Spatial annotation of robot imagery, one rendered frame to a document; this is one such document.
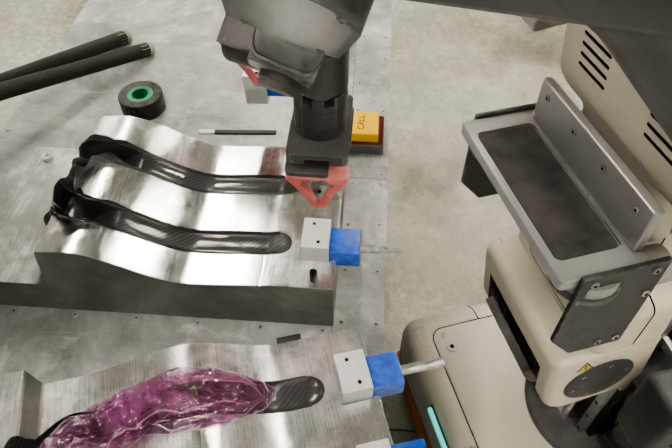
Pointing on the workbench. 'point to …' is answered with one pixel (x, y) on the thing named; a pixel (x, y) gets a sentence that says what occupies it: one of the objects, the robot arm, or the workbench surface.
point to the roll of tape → (142, 100)
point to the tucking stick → (238, 132)
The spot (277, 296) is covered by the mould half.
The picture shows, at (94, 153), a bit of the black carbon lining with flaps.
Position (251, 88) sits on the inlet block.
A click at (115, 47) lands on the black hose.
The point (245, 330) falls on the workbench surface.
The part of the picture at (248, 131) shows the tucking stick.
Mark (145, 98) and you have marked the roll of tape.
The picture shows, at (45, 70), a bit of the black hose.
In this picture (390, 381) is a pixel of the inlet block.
